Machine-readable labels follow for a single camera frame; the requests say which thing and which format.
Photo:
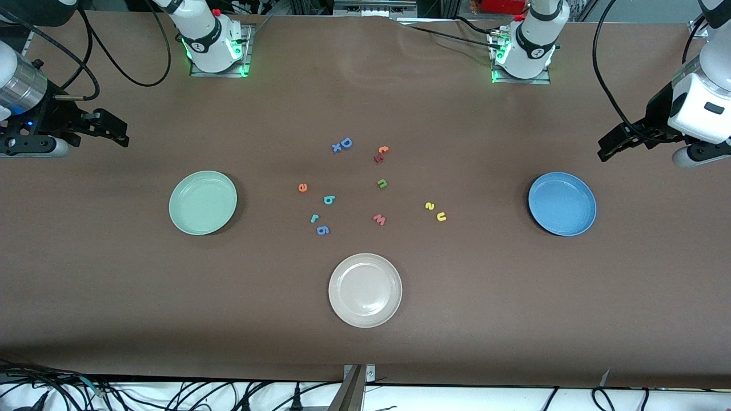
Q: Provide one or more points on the red letter w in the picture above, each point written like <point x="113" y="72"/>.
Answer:
<point x="379" y="221"/>

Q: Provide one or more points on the beige plate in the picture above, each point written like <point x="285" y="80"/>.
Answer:
<point x="365" y="290"/>

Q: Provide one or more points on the blue letter D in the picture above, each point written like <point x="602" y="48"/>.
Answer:
<point x="342" y="142"/>

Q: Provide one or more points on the aluminium frame profile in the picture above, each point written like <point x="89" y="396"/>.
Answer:
<point x="697" y="28"/>

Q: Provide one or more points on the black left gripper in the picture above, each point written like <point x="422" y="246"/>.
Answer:
<point x="655" y="118"/>

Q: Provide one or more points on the blue letter g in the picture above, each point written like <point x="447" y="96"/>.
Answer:
<point x="318" y="230"/>

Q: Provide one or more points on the metal table bracket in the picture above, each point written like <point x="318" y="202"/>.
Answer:
<point x="354" y="394"/>

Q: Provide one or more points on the white paper scrap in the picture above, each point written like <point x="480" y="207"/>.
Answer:
<point x="605" y="378"/>

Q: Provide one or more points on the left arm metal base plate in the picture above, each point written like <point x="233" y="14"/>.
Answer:
<point x="519" y="81"/>

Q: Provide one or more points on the blue plate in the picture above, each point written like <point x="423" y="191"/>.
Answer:
<point x="562" y="204"/>

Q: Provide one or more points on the mint green plate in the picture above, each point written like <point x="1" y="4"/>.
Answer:
<point x="203" y="202"/>

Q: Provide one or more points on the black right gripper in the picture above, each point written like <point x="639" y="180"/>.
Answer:
<point x="50" y="116"/>

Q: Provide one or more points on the grey metal box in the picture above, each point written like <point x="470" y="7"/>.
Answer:
<point x="377" y="8"/>

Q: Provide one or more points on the red box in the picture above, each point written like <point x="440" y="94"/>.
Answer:
<point x="502" y="5"/>

